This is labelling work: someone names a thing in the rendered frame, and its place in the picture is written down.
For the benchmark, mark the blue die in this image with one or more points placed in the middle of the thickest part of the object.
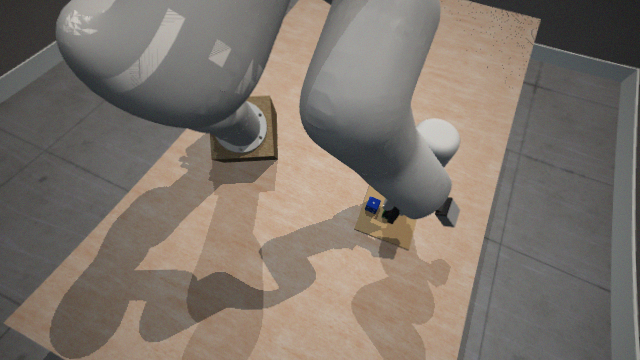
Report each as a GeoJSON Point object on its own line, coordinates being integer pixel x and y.
{"type": "Point", "coordinates": [372, 205]}

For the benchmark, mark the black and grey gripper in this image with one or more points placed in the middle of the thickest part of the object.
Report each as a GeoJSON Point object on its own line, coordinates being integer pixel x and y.
{"type": "Point", "coordinates": [392, 214]}

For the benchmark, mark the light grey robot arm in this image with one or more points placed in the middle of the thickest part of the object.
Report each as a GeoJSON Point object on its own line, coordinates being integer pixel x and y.
{"type": "Point", "coordinates": [193, 63]}

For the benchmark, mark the tan flat mat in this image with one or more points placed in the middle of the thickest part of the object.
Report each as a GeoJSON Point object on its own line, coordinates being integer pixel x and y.
{"type": "Point", "coordinates": [399, 233]}

